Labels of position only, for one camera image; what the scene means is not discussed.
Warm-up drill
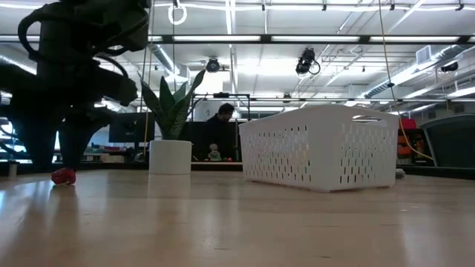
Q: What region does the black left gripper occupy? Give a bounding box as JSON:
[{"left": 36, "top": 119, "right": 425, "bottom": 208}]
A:
[{"left": 0, "top": 62, "right": 116, "bottom": 174}]

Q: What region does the red toy cherry with stem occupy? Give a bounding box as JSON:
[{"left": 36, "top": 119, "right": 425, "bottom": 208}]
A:
[{"left": 50, "top": 167, "right": 77, "bottom": 186}]

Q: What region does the white perforated plastic basket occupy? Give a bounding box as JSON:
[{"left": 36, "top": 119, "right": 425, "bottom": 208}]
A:
[{"left": 238, "top": 104, "right": 401, "bottom": 194}]

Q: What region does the black background monitor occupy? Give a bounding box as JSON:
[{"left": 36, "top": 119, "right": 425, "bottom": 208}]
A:
[{"left": 108, "top": 112, "right": 156, "bottom": 144}]

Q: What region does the white round plant pot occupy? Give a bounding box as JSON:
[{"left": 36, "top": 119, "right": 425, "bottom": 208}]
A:
[{"left": 148, "top": 139, "right": 193, "bottom": 175}]

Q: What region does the green snake plant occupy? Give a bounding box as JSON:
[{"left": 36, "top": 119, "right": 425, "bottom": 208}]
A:
[{"left": 137, "top": 69, "right": 207, "bottom": 141}]

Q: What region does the black partition panel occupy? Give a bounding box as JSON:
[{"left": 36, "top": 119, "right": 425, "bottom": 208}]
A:
[{"left": 191, "top": 120, "right": 242, "bottom": 167}]

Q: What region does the small green white figurine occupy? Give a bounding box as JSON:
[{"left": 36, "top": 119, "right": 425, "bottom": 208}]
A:
[{"left": 207, "top": 143, "right": 223, "bottom": 162}]

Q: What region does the person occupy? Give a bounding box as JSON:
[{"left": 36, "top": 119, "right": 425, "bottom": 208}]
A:
[{"left": 200, "top": 102, "right": 238, "bottom": 162}]

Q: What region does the overhead light bar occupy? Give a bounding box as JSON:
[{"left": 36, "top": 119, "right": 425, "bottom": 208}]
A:
[{"left": 0, "top": 34, "right": 475, "bottom": 46}]

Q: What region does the orange storage bin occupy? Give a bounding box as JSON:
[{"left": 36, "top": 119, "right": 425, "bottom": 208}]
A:
[{"left": 396, "top": 133, "right": 424, "bottom": 156}]

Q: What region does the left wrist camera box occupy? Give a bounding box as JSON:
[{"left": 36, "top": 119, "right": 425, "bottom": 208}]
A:
[{"left": 109, "top": 76, "right": 139, "bottom": 108}]

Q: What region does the white coiled cable ring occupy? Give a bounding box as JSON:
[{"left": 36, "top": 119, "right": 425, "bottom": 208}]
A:
[{"left": 167, "top": 3, "right": 189, "bottom": 26}]

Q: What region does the black overhead camera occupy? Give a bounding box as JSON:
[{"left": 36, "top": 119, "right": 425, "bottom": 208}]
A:
[{"left": 295, "top": 47, "right": 321, "bottom": 75}]

